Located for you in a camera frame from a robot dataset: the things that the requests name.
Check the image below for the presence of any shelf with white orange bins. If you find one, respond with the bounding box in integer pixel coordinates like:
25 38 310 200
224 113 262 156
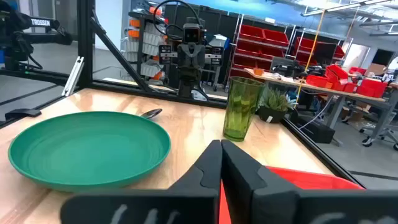
120 6 165 85

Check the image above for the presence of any white metal bracket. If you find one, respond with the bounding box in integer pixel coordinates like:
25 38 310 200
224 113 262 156
61 56 85 97

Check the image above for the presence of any red plastic bin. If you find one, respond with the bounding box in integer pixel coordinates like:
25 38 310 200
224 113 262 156
325 64 349 83
356 78 388 99
306 74 333 88

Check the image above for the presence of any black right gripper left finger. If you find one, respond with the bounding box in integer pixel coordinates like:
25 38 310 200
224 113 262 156
60 139 223 224

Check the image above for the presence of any narrow rack with red bins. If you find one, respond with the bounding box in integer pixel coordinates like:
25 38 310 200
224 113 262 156
292 29 354 68

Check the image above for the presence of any black computer tower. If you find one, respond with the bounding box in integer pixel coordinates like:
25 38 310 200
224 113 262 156
290 108 336 144

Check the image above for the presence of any black bench machine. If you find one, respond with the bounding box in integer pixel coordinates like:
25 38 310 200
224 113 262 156
270 57 307 78

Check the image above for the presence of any blue-handled metal spoon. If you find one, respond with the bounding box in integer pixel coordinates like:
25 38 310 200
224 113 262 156
139 108 164 120

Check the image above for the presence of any yellow hanging cable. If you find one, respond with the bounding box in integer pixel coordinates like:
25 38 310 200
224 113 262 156
294 9 326 108

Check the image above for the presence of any wide rack with red bins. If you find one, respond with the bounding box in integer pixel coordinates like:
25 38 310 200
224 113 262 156
228 14 296 91

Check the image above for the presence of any wooden workbench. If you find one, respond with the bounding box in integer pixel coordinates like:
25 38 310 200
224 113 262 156
244 67 398 147

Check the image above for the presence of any cardboard box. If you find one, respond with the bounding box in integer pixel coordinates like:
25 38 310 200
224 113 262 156
368 63 386 75

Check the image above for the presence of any green faceted plastic cup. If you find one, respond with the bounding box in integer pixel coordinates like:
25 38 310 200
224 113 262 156
222 76 267 142

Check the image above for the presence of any potted succulent plant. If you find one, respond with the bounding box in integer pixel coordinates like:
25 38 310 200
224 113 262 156
256 88 295 124

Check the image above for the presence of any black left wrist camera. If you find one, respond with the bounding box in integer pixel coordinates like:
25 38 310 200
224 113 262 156
182 23 200 44

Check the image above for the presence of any green plastic plate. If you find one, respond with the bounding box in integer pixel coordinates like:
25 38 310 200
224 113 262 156
7 111 172 193

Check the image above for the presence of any office chair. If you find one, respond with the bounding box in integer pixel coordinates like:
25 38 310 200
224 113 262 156
359 119 398 152

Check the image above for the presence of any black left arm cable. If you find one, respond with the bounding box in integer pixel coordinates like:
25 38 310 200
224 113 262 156
152 0 203 40

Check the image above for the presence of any red plastic tray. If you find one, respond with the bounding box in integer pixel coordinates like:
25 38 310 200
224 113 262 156
218 166 365 224

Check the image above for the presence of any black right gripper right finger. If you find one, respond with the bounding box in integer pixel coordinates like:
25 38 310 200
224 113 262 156
220 139 398 224

